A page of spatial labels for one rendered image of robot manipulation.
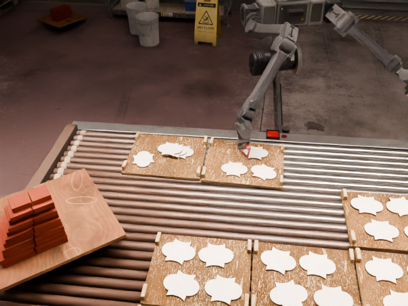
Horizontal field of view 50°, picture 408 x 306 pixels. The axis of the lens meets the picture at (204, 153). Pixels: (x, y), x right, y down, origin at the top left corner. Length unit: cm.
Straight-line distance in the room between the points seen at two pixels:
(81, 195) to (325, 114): 305
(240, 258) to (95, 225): 62
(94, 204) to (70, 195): 14
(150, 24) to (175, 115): 172
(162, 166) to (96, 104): 254
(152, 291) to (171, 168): 75
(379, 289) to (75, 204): 130
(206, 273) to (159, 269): 19
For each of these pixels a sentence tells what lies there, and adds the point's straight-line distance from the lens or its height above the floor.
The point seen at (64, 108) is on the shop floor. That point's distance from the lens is 478.
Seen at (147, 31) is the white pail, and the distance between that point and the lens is 584.
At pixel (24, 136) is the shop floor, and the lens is 448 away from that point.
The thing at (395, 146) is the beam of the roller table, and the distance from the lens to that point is 267.
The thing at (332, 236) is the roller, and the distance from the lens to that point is 205.
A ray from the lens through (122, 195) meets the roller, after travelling 220.
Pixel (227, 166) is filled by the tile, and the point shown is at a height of 94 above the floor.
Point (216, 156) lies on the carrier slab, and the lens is 236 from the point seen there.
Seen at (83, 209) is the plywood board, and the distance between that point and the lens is 199.
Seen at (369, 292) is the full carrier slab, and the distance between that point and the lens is 187.
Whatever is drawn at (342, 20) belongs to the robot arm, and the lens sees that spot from 235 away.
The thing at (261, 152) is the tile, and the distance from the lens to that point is 239.
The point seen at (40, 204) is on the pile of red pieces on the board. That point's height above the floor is 127.
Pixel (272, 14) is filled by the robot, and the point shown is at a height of 146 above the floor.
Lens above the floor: 239
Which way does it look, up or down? 38 degrees down
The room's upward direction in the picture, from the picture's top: 1 degrees counter-clockwise
